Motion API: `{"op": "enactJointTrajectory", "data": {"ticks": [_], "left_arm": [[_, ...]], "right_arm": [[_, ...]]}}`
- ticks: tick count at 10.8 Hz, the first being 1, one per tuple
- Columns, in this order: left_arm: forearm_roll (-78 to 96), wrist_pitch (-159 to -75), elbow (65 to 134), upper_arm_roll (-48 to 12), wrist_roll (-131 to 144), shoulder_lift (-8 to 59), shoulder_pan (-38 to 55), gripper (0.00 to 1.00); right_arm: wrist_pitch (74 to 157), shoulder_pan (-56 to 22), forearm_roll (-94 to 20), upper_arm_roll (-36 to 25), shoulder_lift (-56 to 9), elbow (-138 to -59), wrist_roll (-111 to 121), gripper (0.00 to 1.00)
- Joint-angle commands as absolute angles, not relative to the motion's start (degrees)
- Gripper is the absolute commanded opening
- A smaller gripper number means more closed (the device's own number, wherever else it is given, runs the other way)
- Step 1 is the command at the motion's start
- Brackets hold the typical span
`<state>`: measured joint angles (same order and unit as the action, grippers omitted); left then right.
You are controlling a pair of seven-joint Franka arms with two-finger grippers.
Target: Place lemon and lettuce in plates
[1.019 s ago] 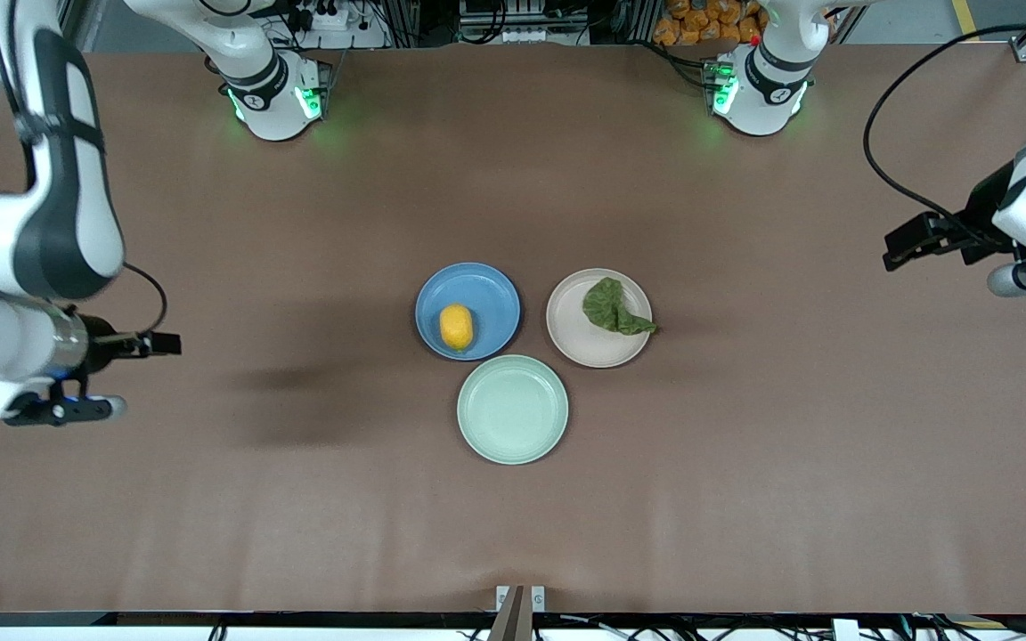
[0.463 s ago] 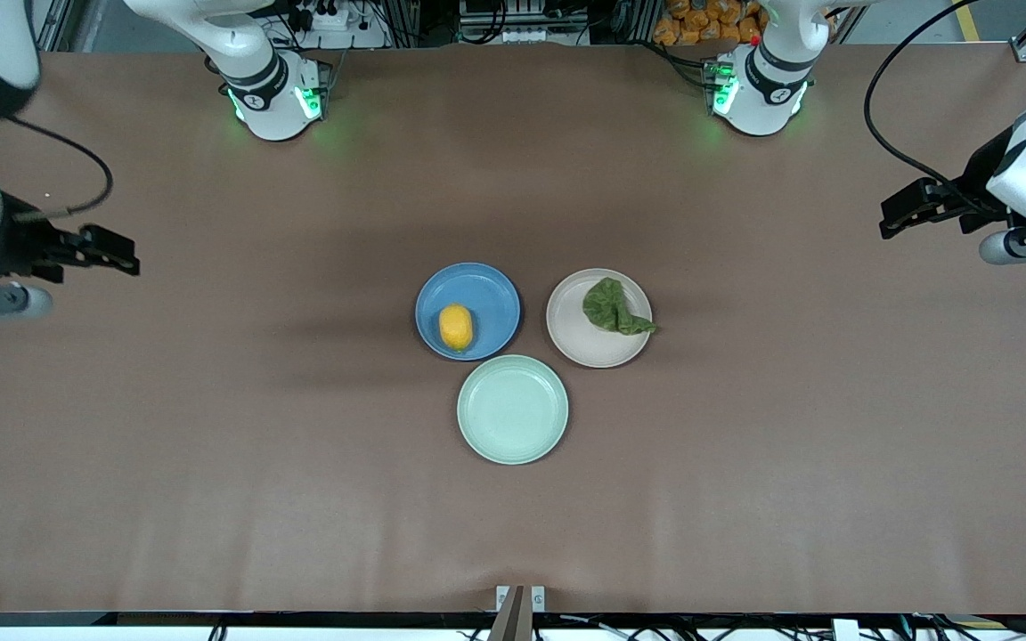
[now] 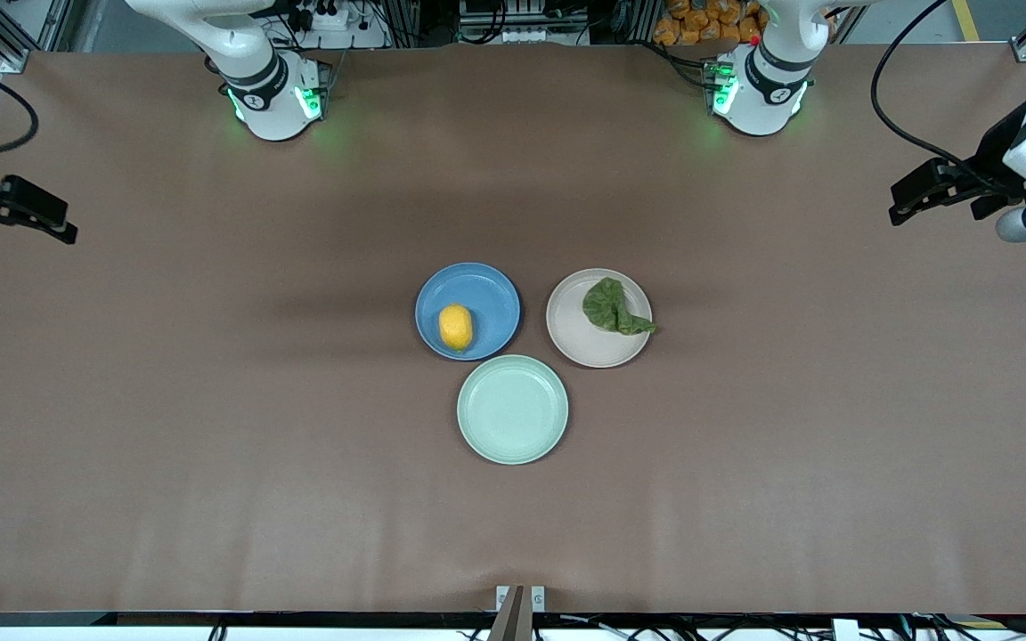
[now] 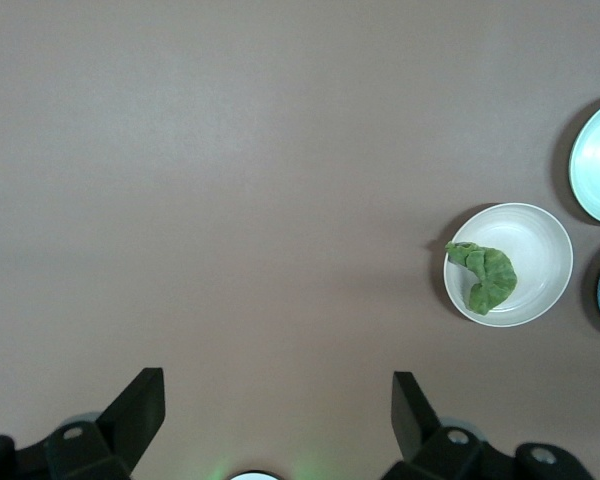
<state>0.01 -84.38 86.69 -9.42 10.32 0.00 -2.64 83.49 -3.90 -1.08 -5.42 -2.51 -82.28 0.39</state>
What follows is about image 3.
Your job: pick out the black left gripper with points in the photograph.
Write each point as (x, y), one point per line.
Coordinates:
(995, 149)

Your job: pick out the green lettuce leaf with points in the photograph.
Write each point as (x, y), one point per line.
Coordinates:
(609, 304)

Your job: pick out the yellow lemon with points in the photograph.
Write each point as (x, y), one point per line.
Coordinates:
(455, 328)

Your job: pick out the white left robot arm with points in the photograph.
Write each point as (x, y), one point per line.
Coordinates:
(767, 85)

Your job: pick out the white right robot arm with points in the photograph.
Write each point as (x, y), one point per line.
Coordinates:
(259, 85)

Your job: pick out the bag of orange fruit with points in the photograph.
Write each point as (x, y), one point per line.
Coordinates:
(704, 22)

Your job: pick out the white power strip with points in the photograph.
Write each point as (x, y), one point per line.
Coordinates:
(321, 20)

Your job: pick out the beige round plate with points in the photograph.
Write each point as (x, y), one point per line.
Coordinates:
(580, 343)

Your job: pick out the grey equipment rack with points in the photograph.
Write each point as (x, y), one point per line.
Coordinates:
(522, 20)

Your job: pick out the blue round plate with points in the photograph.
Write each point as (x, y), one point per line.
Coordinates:
(491, 298)

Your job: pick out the pale green round plate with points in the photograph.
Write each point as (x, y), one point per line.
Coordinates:
(512, 409)

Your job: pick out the metal table edge bracket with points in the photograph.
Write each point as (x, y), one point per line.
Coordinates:
(520, 610)

